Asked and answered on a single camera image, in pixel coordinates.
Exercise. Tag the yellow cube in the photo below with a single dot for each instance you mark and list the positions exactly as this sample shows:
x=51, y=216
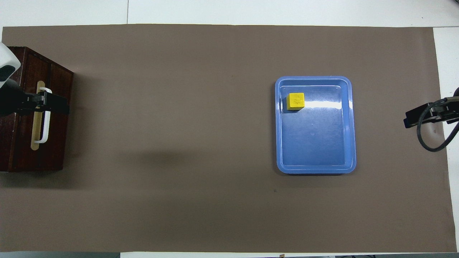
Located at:
x=296, y=101

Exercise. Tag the blue plastic tray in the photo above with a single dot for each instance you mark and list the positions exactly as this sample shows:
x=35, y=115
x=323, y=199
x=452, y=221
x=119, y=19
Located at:
x=315, y=143

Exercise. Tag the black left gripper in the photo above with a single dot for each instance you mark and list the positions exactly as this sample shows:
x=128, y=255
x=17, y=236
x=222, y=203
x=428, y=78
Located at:
x=10, y=100

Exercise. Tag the brown table mat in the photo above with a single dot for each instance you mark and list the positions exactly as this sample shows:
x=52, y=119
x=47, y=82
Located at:
x=179, y=197

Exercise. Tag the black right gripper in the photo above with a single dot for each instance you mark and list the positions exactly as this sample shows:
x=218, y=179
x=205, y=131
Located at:
x=439, y=111

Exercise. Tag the dark wooden cabinet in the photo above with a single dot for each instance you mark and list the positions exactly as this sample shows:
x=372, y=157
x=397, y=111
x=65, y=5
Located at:
x=61, y=143

